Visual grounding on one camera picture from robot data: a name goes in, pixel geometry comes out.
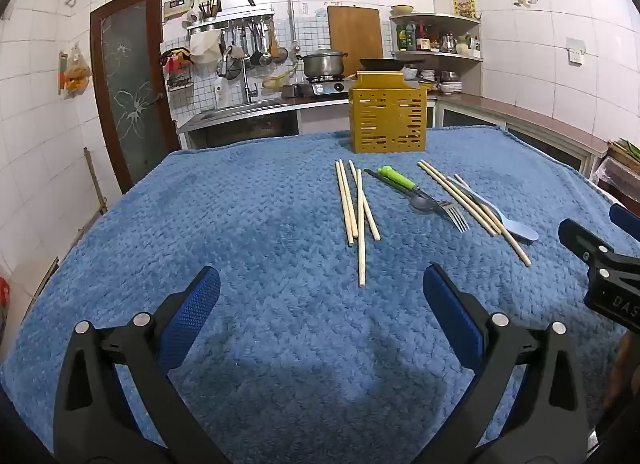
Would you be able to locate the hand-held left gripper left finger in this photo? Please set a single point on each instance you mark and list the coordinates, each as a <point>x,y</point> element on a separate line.
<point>192,314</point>

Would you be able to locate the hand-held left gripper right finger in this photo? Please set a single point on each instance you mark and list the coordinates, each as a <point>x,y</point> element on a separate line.
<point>450,314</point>

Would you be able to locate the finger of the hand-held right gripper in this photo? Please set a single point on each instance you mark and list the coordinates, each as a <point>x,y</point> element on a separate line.
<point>580,239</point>
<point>625,218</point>

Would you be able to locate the yellow utensil holder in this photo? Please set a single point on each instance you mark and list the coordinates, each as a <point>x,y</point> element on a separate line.
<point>387,119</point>

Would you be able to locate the light blue plastic spoon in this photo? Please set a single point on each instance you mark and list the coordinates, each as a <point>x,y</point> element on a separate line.
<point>522,231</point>

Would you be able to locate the box of green vegetables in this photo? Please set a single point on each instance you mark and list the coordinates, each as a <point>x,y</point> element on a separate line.
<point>622,159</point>

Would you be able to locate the blue fleece blanket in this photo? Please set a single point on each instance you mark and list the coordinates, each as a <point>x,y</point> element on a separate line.
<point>250,244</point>

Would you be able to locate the grey plastic utensil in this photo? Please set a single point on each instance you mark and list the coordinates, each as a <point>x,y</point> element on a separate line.
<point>457,183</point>

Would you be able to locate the brown kitchen counter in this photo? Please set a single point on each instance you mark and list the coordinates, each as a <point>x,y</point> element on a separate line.
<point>500,111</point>

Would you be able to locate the stack of white bowls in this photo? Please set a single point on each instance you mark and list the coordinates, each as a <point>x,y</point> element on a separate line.
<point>447,84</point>

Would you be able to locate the steel kitchen sink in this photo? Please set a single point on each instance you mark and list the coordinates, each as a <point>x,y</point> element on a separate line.
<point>250,109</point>

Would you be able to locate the white soap bottle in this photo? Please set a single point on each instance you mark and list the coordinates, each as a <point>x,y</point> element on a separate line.
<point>220,94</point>

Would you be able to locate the brown frosted glass door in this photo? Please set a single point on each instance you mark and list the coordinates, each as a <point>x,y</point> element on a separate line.
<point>130,94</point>

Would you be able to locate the grey corner shelf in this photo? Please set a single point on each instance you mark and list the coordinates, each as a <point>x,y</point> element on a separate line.
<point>435,58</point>

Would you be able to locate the chrome faucet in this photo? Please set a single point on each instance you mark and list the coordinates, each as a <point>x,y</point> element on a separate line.
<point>246,84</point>

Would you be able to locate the metal cup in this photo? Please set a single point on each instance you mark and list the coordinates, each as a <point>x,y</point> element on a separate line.
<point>288,92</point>

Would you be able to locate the row of condiment bottles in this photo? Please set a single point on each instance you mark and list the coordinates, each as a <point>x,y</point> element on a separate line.
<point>425,39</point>

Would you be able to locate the steel gas stove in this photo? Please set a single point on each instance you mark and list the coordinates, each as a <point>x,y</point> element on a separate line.
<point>320,89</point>

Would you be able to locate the black wok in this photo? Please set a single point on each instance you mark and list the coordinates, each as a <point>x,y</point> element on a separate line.
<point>380,64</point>

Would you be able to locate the hanging plastic bag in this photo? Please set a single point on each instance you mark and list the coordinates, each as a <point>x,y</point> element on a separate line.
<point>75,74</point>

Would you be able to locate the white hanging cloth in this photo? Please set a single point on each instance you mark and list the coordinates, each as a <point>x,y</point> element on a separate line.
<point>205,46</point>

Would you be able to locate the row of hanging ladles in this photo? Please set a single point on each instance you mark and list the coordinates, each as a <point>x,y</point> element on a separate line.
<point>260,46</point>

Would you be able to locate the steel cooking pot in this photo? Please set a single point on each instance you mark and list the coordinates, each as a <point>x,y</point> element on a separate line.
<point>322,64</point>

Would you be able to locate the beige bowl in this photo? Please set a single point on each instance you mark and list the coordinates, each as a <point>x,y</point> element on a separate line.
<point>402,9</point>

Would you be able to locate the wooden cutting board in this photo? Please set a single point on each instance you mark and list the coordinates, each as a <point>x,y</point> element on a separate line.
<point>355,34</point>

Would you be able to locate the metal utensil rack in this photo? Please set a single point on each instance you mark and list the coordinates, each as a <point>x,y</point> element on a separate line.
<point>230,19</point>

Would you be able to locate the rack cutlery cups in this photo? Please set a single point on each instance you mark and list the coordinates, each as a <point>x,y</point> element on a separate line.
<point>209,11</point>

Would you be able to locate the beige controller box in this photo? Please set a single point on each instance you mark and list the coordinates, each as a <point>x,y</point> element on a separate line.
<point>177,9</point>

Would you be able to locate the white wall socket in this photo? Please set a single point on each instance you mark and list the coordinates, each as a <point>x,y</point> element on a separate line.
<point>576,51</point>

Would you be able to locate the yellow wall poster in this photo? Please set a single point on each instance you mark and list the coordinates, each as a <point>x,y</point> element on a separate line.
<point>463,2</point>

